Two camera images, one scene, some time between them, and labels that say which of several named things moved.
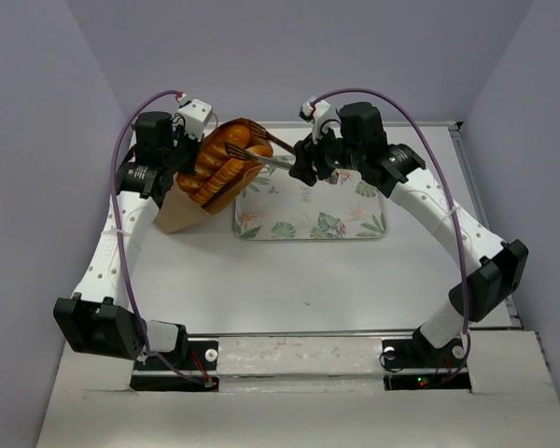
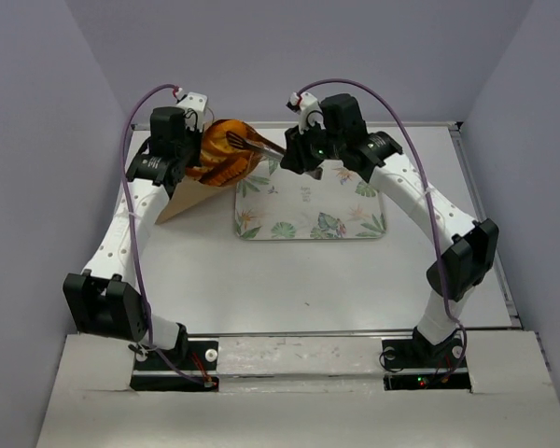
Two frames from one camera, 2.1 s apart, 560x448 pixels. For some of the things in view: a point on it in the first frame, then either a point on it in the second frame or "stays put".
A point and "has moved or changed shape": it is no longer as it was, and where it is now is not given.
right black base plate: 419,353 stays put
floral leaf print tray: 277,206 stays put
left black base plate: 196,356 stays put
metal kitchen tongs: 234,151 -> 257,141
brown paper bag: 177,209 has moved or changed shape
